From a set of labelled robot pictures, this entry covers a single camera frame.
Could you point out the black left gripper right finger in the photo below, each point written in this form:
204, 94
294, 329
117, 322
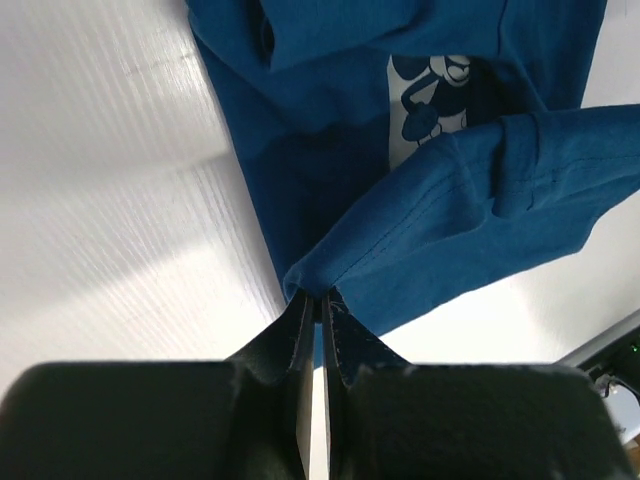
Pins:
393, 419

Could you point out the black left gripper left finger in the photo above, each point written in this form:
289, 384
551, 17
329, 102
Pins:
245, 417

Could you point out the blue t shirt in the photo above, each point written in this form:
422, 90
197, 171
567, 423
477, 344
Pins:
407, 152

